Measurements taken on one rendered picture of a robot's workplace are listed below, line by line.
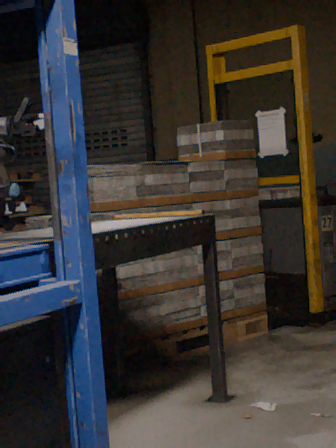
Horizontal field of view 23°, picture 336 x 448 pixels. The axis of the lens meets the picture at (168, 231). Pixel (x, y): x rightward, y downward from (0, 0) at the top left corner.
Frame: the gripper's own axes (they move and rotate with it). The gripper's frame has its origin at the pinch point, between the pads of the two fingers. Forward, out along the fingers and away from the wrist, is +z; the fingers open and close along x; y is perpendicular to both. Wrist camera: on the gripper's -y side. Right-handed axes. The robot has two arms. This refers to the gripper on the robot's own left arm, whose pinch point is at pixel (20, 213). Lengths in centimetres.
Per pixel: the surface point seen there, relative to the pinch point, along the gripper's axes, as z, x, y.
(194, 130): 20, 114, 40
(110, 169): 45, 26, 19
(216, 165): 43, 106, 18
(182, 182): 43, 78, 10
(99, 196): 44.0, 17.6, 5.5
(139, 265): 45, 40, -32
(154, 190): 44, 56, 6
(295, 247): 37, 182, -37
